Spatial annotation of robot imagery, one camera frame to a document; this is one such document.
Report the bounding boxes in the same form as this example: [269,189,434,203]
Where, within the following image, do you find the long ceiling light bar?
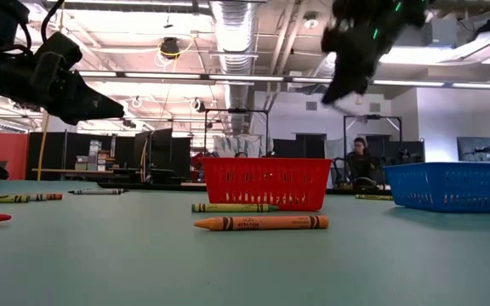
[74,66,490,91]

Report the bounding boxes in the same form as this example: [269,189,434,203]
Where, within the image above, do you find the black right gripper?
[320,0,427,105]

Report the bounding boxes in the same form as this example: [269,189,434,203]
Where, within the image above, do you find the red plastic basket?
[199,156,333,213]

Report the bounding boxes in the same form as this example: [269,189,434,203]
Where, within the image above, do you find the white patterned cloth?
[213,133,274,159]

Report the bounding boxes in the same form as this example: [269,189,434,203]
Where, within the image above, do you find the round ceiling detector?
[303,11,319,30]

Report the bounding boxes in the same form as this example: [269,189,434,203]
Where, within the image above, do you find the red partition panel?
[0,132,30,181]

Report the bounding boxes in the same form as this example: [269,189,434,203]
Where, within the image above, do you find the silver ventilation duct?
[210,0,259,133]

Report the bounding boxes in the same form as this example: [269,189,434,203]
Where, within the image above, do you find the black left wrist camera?
[31,31,83,86]

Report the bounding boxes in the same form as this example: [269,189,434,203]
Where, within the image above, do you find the black ceiling camera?
[159,37,181,60]

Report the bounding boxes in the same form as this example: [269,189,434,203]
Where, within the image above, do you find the blue plastic basket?
[384,161,490,214]

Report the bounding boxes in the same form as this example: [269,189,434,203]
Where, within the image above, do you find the black clamp handle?
[352,176,379,191]

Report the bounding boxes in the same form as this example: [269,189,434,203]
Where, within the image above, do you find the yellow cable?
[36,0,66,182]

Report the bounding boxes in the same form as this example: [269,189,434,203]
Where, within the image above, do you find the white crayon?
[67,188,128,196]

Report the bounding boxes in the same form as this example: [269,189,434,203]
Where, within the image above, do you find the green table mat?
[0,178,490,306]

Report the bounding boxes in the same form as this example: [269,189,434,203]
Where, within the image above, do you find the dark computer monitor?
[456,136,490,163]

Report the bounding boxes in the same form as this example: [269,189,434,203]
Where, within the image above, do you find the black stand frame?
[342,113,403,190]

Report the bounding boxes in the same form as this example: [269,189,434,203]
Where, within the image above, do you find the yellow green crayon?
[191,202,280,214]
[0,194,31,205]
[354,193,395,201]

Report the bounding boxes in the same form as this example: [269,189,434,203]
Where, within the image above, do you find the black partition wall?
[26,127,193,182]

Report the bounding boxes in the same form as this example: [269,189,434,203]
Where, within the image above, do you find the stacked storage boxes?
[74,139,117,173]

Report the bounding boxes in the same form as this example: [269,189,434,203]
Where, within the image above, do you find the wooden bench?
[31,167,117,176]

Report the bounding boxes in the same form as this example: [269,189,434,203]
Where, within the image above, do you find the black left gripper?
[0,54,125,127]

